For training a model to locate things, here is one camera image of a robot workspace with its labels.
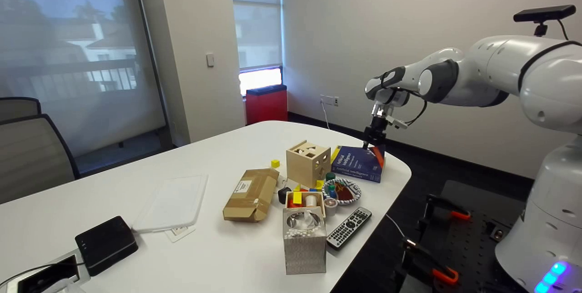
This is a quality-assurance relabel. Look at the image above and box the blue book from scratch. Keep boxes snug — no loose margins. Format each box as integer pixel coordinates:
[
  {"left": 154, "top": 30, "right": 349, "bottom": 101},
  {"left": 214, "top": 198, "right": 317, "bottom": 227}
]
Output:
[{"left": 331, "top": 145, "right": 386, "bottom": 184}]

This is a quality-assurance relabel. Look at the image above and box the wooden shape sorter box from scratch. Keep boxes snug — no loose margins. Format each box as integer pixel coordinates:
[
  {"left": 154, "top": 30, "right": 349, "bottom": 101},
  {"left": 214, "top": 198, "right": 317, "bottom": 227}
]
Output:
[{"left": 286, "top": 140, "right": 332, "bottom": 189}]

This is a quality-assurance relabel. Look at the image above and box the small wooden tray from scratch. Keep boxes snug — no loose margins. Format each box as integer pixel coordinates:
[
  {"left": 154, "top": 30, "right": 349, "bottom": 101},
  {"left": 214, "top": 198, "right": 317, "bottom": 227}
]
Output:
[{"left": 285, "top": 190, "right": 326, "bottom": 215}]

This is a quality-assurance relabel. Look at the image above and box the black and orange clamp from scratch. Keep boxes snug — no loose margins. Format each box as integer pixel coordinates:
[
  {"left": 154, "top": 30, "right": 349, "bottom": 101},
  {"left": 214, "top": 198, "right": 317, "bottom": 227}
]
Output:
[
  {"left": 417, "top": 194, "right": 472, "bottom": 235},
  {"left": 394, "top": 237, "right": 460, "bottom": 286}
]

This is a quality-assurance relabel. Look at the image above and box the black remote control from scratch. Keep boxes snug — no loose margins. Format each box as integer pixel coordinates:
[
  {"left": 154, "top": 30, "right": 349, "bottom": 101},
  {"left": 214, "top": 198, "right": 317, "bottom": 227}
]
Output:
[{"left": 326, "top": 207, "right": 373, "bottom": 251}]

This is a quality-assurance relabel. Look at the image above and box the red bin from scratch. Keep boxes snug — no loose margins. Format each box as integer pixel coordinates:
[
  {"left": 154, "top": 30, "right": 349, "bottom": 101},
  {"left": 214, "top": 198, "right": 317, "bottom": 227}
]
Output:
[{"left": 245, "top": 84, "right": 289, "bottom": 126}]

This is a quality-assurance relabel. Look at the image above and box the grey patterned tissue box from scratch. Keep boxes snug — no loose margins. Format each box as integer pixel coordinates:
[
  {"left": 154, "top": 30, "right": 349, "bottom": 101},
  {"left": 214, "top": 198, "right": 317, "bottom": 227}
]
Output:
[{"left": 282, "top": 207, "right": 327, "bottom": 276}]

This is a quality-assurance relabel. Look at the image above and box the brown cardboard box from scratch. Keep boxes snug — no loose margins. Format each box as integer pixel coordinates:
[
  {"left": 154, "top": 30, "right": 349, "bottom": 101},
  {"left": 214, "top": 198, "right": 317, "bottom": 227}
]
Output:
[{"left": 222, "top": 168, "right": 280, "bottom": 223}]

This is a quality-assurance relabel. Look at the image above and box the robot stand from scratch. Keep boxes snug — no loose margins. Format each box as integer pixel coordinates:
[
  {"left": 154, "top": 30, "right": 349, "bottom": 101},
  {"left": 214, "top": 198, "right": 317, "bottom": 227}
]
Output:
[{"left": 395, "top": 179, "right": 533, "bottom": 293}]

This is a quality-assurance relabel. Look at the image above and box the narrow window with blind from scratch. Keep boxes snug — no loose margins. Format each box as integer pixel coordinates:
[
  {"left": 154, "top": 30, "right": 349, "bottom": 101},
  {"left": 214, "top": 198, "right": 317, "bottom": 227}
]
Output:
[{"left": 231, "top": 0, "right": 283, "bottom": 96}]

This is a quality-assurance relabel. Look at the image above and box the white plastic tray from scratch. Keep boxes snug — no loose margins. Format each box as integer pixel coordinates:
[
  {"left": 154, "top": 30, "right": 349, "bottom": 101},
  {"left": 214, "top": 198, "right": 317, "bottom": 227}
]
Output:
[{"left": 131, "top": 174, "right": 209, "bottom": 234}]

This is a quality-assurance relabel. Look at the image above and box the white card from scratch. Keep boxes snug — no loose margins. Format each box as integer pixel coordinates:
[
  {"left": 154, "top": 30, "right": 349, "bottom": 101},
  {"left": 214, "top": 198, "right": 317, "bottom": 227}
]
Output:
[{"left": 164, "top": 224, "right": 196, "bottom": 243}]

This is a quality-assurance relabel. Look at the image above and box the black square device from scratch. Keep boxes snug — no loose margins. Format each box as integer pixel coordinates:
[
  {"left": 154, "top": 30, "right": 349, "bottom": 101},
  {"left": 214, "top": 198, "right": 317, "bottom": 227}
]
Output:
[{"left": 75, "top": 215, "right": 139, "bottom": 277}]

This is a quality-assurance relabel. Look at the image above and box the large window with blind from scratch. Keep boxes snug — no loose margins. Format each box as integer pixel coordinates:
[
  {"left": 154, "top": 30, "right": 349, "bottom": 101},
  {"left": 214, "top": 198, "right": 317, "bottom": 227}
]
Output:
[{"left": 0, "top": 0, "right": 167, "bottom": 158}]

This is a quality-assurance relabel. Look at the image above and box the table power outlet box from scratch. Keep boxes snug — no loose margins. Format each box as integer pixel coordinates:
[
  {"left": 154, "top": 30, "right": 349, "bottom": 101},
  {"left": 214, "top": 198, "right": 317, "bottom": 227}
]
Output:
[{"left": 0, "top": 249, "right": 92, "bottom": 293}]

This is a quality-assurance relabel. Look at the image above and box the thin white cable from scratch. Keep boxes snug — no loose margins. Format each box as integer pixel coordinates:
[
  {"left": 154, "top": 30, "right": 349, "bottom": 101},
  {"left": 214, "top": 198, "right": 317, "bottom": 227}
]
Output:
[{"left": 386, "top": 214, "right": 406, "bottom": 240}]

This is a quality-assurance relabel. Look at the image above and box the camera on mount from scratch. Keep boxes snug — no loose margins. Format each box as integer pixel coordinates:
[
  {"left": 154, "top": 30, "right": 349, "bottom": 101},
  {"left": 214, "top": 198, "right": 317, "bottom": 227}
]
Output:
[{"left": 513, "top": 4, "right": 577, "bottom": 40}]

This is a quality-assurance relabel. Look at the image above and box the black cable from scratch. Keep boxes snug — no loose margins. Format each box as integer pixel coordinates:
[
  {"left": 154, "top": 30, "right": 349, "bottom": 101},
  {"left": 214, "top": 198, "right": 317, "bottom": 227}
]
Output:
[{"left": 0, "top": 262, "right": 86, "bottom": 288}]

